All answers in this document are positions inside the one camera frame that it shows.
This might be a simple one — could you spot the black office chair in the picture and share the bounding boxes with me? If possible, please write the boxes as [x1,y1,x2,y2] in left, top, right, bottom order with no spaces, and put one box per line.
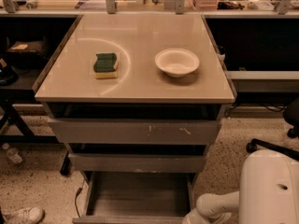
[246,98,299,161]

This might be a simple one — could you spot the grey middle drawer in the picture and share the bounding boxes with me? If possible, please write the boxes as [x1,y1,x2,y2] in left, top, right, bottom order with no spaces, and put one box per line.
[68,153,206,173]

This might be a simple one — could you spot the green and yellow sponge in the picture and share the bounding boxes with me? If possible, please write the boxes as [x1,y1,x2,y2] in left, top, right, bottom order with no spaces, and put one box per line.
[93,52,119,79]

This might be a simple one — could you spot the grey drawer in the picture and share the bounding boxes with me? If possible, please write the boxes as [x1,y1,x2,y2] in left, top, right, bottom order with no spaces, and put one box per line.
[73,172,193,224]
[68,153,206,173]
[49,119,221,145]

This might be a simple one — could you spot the black power cable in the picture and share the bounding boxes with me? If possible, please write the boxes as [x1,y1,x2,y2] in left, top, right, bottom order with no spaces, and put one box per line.
[73,180,86,220]

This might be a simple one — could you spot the grey drawer cabinet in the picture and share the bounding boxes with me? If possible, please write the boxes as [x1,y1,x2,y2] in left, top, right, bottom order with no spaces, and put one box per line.
[32,12,237,224]

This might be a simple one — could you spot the black bag with label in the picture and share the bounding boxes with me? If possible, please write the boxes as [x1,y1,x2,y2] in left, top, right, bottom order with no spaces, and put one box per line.
[6,40,48,69]

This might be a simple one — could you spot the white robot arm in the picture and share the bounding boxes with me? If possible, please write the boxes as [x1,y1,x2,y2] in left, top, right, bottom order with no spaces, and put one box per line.
[182,149,299,224]

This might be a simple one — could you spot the white sneaker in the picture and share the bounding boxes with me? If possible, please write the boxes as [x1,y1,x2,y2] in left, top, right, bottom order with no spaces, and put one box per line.
[1,207,45,224]

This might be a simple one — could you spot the white paper bowl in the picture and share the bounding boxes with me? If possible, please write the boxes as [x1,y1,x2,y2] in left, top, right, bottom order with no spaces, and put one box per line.
[155,49,200,77]

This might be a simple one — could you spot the grey top drawer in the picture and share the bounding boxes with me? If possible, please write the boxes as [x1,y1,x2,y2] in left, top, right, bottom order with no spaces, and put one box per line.
[49,119,221,145]

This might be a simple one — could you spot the clear plastic bottle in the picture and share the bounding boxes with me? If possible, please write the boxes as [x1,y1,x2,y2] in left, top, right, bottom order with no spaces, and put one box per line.
[2,143,23,164]

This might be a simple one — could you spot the grey bottom drawer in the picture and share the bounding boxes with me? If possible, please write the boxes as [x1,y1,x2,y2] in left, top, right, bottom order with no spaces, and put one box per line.
[73,172,193,224]

